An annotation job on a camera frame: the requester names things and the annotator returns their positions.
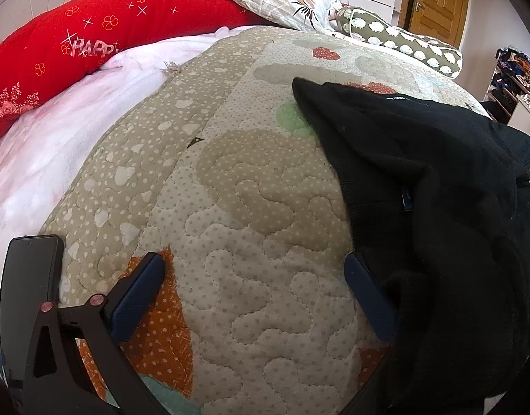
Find heart patterned quilt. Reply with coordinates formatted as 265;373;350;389
43;27;481;414

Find black pants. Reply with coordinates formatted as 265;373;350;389
292;78;530;414

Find black smartphone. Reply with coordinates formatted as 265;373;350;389
0;234;64;393

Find red long pillow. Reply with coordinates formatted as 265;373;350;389
0;0;266;138

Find green white patterned bolster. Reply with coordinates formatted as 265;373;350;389
335;6;463;79

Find wooden door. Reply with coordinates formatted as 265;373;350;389
398;0;468;47

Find white pink bed sheet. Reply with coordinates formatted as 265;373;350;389
0;25;258;355

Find white shelf unit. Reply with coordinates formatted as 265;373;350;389
481;47;530;136

